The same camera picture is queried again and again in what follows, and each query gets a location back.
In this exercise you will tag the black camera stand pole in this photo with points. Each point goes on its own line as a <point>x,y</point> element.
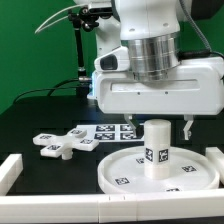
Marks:
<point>83,89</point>

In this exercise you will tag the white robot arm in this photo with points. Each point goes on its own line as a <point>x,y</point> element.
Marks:
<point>148,74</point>

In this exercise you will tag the white front fence bar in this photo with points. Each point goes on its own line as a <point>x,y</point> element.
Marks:
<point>111,208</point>

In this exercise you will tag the white marker sheet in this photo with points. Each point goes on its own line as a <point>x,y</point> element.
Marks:
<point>111,133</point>

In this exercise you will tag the white left fence bar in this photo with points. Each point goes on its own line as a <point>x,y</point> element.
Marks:
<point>10,169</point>

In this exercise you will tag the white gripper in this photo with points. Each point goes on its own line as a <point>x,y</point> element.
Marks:
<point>195,87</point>

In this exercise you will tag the white round table top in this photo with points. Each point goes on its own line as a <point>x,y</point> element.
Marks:
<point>124,172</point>

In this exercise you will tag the white cross table base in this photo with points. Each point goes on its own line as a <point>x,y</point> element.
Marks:
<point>62,146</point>

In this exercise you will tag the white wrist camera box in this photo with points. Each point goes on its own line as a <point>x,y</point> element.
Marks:
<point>116,60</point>

